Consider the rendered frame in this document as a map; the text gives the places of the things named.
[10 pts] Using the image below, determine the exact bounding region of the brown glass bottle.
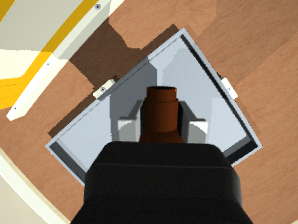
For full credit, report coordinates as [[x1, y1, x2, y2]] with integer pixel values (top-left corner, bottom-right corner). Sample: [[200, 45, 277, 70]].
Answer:
[[139, 86, 184, 143]]

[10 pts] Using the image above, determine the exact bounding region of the yellow plastic crate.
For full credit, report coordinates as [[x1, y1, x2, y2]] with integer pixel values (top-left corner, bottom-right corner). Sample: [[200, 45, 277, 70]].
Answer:
[[0, 0, 98, 109]]

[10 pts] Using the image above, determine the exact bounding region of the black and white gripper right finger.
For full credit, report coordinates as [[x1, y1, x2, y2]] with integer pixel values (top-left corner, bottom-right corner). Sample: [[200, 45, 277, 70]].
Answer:
[[177, 101, 208, 144]]

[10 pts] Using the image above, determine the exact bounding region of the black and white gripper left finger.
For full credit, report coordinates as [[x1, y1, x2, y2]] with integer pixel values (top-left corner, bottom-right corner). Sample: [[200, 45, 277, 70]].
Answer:
[[118, 100, 145, 142]]

